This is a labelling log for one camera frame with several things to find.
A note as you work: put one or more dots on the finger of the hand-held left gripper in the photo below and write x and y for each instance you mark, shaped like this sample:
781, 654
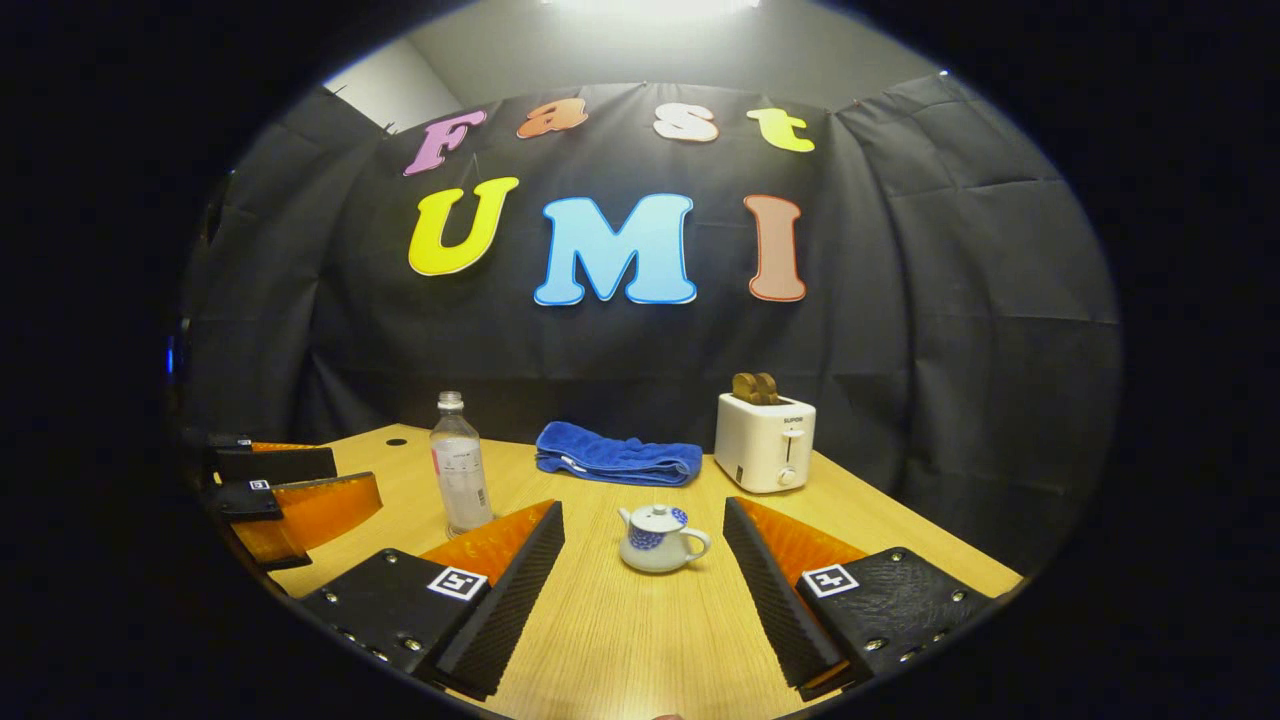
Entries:
245, 500
280, 465

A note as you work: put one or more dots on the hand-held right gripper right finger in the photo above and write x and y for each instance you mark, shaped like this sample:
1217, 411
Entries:
770, 600

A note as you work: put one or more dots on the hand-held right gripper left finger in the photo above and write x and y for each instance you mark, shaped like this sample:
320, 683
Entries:
515, 600

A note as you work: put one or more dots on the clear plastic water bottle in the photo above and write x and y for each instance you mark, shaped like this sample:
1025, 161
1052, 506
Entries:
462, 480

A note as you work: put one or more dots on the white toaster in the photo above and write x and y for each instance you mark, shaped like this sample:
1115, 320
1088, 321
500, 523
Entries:
760, 445

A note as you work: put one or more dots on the folded blue towel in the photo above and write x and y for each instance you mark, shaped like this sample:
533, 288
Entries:
620, 455

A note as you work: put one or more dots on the ceiling light panel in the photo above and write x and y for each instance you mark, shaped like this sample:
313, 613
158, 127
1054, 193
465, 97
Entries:
650, 5

